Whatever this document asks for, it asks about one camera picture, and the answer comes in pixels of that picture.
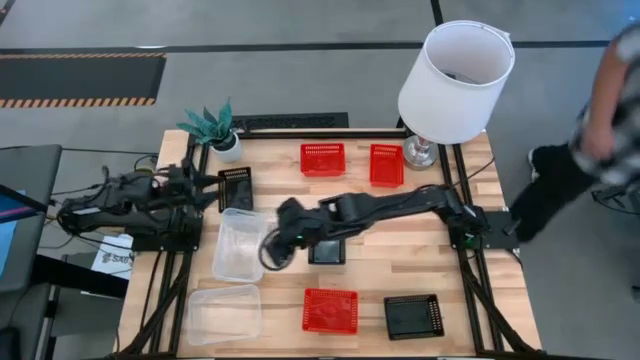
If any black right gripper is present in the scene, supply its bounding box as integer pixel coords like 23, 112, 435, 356
258, 197, 329, 271

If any monitor with blue screen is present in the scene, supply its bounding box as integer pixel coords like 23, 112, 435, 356
0, 183, 51, 281

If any black plastic basket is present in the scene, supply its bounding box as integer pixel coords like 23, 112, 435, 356
217, 166, 255, 213
307, 238, 347, 266
383, 293, 446, 342

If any person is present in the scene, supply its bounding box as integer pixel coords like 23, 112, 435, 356
509, 22, 640, 244

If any white printed paper sheet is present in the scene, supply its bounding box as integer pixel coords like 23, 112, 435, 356
91, 233, 135, 281

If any silver lamp base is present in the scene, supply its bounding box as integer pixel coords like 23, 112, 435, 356
402, 134, 441, 171

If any red plastic basket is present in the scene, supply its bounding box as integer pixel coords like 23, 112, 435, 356
299, 142, 347, 178
368, 143, 405, 189
301, 287, 360, 335

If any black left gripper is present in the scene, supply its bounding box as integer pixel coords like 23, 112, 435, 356
159, 159, 221, 211

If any clear plastic container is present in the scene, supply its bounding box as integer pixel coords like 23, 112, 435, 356
185, 283, 263, 347
211, 207, 269, 284

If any black cable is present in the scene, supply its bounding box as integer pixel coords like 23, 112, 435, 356
452, 157, 496, 189

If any black striped floor mat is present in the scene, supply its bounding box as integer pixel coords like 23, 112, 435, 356
0, 52, 168, 109

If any white plant pot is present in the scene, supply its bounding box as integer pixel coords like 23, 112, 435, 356
209, 132, 245, 164

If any green artificial plant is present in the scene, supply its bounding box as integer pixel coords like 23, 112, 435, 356
175, 97, 236, 149

